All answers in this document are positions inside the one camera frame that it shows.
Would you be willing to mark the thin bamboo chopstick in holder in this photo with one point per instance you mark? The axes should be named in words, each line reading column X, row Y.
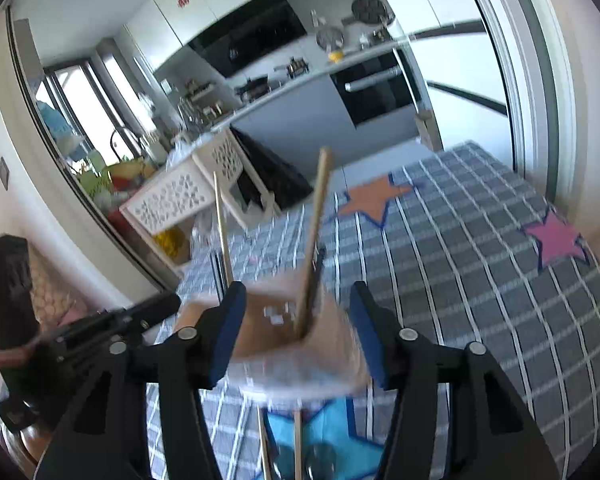
column 227, row 264

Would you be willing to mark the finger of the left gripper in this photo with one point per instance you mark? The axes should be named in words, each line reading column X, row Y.
column 132, row 321

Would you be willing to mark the white perforated storage cart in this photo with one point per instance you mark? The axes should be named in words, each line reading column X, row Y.
column 162, row 210

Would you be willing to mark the beige plastic utensil holder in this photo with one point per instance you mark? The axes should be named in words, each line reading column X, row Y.
column 271, row 365

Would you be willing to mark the black built-in oven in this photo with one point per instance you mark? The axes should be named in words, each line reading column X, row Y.
column 377, row 86

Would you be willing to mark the grey checked tablecloth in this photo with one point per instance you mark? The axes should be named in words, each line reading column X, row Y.
column 453, row 261

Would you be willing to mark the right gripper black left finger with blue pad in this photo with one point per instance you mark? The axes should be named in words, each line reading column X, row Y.
column 103, row 434

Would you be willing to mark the round black pan on wall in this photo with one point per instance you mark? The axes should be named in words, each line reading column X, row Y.
column 368, row 12

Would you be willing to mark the black wok on stove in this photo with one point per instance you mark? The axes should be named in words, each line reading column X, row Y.
column 252, row 89

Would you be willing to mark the orange paper star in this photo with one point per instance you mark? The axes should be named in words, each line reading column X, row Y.
column 372, row 199

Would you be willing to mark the steel spoon black handle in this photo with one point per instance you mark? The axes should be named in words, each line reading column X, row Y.
column 319, row 462

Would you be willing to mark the white refrigerator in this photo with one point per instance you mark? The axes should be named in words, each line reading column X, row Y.
column 466, row 87

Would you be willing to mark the black range hood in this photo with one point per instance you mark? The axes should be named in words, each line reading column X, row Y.
column 254, row 30

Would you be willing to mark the blue paper star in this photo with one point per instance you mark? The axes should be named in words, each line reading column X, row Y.
column 334, row 422

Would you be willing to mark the pink paper star right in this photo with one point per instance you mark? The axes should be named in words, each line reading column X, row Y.
column 555, row 239

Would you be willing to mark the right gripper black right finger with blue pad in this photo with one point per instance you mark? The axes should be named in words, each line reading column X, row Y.
column 491, row 433

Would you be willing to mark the cardboard box on floor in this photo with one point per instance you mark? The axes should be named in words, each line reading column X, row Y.
column 429, row 133

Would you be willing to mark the kitchen faucet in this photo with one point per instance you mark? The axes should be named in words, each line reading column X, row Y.
column 124, row 143

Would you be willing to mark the yellow bowl on counter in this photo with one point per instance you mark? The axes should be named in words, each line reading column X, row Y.
column 335, row 56

